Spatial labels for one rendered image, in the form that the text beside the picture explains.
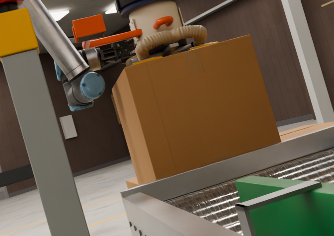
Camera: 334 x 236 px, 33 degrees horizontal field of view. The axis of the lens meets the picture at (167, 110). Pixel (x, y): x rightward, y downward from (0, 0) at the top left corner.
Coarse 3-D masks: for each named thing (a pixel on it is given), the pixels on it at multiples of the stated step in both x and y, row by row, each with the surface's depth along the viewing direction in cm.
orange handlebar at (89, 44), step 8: (168, 16) 183; (160, 24) 183; (168, 24) 188; (128, 32) 191; (136, 32) 191; (96, 40) 189; (104, 40) 189; (112, 40) 190; (120, 40) 191; (88, 48) 189
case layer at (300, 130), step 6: (306, 126) 291; (312, 126) 280; (318, 126) 269; (324, 126) 259; (282, 132) 298; (288, 132) 286; (294, 132) 275; (300, 132) 264; (306, 132) 255; (282, 138) 260; (288, 138) 251; (126, 180) 279; (132, 180) 267; (132, 186) 261
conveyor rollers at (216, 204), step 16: (304, 160) 160; (320, 160) 151; (272, 176) 148; (288, 176) 139; (304, 176) 131; (320, 176) 123; (208, 192) 153; (224, 192) 145; (192, 208) 134; (208, 208) 126; (224, 208) 118; (224, 224) 107
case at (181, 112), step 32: (160, 64) 168; (192, 64) 170; (224, 64) 172; (256, 64) 173; (128, 96) 176; (160, 96) 168; (192, 96) 169; (224, 96) 171; (256, 96) 172; (128, 128) 203; (160, 128) 167; (192, 128) 169; (224, 128) 170; (256, 128) 172; (160, 160) 166; (192, 160) 168
